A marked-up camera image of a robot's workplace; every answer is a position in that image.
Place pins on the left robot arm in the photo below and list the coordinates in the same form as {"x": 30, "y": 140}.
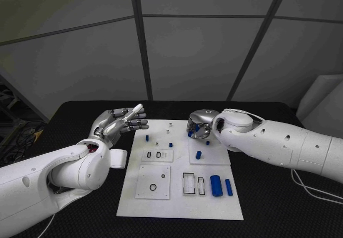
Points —
{"x": 31, "y": 186}

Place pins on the thin blue cylinder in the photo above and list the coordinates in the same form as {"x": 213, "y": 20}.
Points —
{"x": 227, "y": 187}

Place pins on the tall blue peg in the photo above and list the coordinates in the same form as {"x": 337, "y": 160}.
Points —
{"x": 197, "y": 154}

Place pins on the thick blue cylinder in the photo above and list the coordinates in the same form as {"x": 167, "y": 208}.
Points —
{"x": 216, "y": 186}

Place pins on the white task board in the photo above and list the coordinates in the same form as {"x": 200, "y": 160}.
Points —
{"x": 178, "y": 202}

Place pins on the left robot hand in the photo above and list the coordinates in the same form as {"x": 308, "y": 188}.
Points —
{"x": 112, "y": 126}

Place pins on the blue plug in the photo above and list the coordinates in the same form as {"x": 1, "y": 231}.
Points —
{"x": 190, "y": 133}

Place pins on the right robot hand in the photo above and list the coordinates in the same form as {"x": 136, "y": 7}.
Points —
{"x": 203, "y": 115}

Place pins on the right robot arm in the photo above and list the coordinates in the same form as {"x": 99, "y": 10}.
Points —
{"x": 281, "y": 141}

